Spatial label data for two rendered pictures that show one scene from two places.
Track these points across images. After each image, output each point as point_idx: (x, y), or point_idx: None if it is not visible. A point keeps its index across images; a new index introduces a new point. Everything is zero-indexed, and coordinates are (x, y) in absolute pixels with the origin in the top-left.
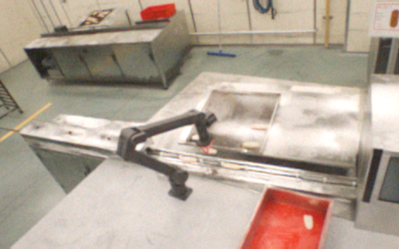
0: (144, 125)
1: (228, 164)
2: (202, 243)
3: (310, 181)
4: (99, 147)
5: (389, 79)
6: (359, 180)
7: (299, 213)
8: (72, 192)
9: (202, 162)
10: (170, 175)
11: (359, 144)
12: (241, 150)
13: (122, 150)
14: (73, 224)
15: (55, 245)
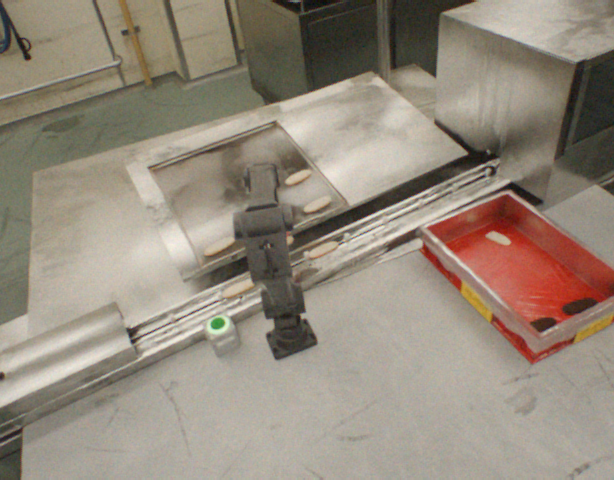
0: (260, 198)
1: (315, 250)
2: (429, 362)
3: (441, 199)
4: None
5: (469, 9)
6: (511, 150)
7: (477, 238)
8: None
9: None
10: (295, 298)
11: (442, 130)
12: (314, 218)
13: (273, 257)
14: None
15: None
